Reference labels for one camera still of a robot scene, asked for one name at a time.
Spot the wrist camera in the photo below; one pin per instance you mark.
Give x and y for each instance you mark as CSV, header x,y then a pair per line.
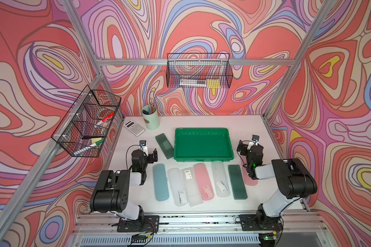
x,y
143,146
254,139

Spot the clear rounded pencil case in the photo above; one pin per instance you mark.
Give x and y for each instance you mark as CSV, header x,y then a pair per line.
x,y
177,186

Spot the dark green case by tray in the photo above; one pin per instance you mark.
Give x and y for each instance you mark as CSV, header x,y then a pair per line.
x,y
165,146

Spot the black wire basket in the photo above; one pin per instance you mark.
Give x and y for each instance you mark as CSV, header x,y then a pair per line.
x,y
78,129
191,69

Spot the green plastic storage tray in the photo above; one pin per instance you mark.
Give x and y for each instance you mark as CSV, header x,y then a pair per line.
x,y
203,145

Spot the black wire basket back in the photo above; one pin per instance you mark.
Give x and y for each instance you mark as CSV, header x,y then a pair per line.
x,y
191,69

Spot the black wire basket left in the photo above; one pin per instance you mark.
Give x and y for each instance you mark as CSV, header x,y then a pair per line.
x,y
78,129

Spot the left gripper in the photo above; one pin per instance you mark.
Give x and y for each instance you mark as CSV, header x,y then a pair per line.
x,y
150,156

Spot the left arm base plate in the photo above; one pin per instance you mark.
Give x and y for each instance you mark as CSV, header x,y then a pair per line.
x,y
149,224

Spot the yellow box in back basket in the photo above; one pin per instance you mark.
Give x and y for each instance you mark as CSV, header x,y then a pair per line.
x,y
213,83

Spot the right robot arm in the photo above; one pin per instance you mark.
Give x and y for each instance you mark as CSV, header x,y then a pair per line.
x,y
293,181

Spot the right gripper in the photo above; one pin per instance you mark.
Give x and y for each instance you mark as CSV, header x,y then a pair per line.
x,y
244,148

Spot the red marker in basket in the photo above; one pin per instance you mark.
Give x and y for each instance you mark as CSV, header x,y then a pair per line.
x,y
108,117

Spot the light green pen cup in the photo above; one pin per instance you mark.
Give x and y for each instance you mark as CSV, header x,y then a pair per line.
x,y
150,117

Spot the clear frosted pencil case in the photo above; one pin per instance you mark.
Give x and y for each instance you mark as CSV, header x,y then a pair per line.
x,y
220,179

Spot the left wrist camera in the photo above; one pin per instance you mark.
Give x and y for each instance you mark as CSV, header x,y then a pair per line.
x,y
143,146

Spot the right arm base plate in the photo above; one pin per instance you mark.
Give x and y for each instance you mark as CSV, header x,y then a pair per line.
x,y
260,223

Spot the pink pencil case with label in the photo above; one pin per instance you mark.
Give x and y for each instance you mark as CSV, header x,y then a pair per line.
x,y
203,182

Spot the clear rectangular barcode pencil case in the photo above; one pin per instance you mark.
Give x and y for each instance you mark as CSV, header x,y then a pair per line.
x,y
192,189

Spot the dark green pencil case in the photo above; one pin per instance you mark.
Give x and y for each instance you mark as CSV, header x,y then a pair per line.
x,y
237,183

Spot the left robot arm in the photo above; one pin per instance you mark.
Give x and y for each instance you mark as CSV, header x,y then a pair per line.
x,y
111,193

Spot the green white marker in basket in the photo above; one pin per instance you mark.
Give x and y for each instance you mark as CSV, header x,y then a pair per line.
x,y
84,149

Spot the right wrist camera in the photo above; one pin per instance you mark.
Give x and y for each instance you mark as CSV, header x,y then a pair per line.
x,y
254,139

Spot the teal pencil case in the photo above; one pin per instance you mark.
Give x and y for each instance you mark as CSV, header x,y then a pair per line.
x,y
160,180

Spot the white calculator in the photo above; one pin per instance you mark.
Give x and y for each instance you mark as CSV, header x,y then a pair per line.
x,y
134,127

